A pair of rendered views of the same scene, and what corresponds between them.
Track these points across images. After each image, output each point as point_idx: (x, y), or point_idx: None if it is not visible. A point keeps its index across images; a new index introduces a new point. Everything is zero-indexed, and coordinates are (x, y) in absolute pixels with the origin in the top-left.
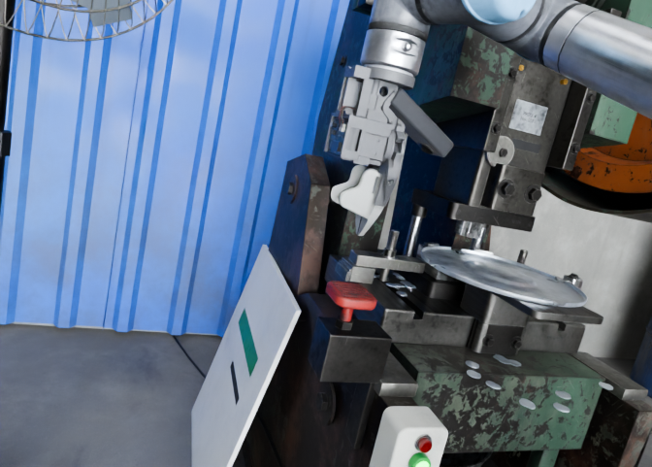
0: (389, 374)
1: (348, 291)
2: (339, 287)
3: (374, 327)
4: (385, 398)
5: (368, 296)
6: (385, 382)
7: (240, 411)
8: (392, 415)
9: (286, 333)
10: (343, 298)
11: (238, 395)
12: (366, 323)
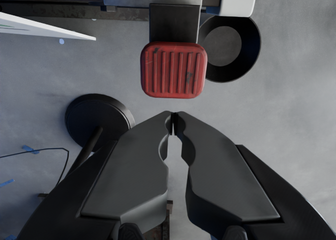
0: None
1: (180, 81)
2: (171, 91)
3: (171, 16)
4: (202, 2)
5: (193, 58)
6: (199, 4)
7: (41, 31)
8: (231, 13)
9: (4, 18)
10: (199, 94)
11: (22, 29)
12: (161, 25)
